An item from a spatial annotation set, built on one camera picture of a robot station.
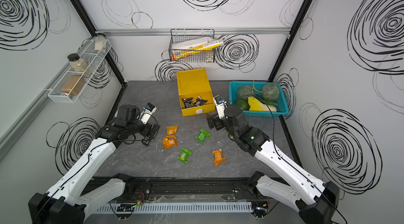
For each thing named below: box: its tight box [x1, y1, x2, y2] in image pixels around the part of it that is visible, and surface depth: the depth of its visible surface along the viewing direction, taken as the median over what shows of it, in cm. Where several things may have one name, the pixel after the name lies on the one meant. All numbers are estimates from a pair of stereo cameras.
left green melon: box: [237, 85, 256, 99], surface depth 102 cm
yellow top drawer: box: [178, 90, 216, 117], surface depth 88 cm
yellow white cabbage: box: [247, 96, 277, 112], surface depth 98 cm
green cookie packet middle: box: [194, 128, 212, 144], surface depth 93 cm
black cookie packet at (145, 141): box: [141, 136, 151, 147], surface depth 91 cm
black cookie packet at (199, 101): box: [193, 95, 208, 107], surface depth 89 cm
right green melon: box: [261, 83, 280, 101], surface depth 100 cm
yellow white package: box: [170, 36, 225, 61], surface depth 87 cm
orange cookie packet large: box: [162, 134, 178, 149], surface depth 91 cm
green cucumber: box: [257, 97, 278, 107], surface depth 99 cm
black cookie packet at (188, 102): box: [182, 97, 194, 109], surface depth 89 cm
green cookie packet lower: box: [176, 147, 193, 165], surface depth 85 cm
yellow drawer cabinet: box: [176, 68, 216, 117], surface depth 91 cm
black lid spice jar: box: [67, 53, 93, 78], surface depth 72 cm
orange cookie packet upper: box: [163, 125, 179, 139], surface depth 96 cm
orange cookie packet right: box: [211, 148, 227, 167], surface depth 85 cm
